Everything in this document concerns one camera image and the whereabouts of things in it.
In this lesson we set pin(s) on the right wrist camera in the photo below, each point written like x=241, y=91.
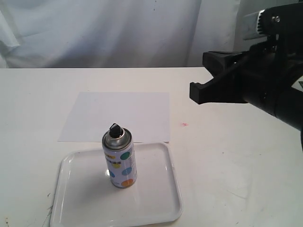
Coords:
x=280, y=20

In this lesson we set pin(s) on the white plastic tray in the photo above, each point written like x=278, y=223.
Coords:
x=85, y=196

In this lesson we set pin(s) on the white paper sheet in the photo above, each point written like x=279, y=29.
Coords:
x=144, y=114

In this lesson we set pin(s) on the spray can with coloured dots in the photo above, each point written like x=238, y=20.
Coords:
x=118, y=147

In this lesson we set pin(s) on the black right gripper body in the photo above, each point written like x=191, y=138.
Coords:
x=267, y=82

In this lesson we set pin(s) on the white backdrop curtain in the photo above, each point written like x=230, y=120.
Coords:
x=120, y=33

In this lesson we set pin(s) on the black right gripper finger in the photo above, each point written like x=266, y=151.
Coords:
x=223, y=88
x=216, y=61

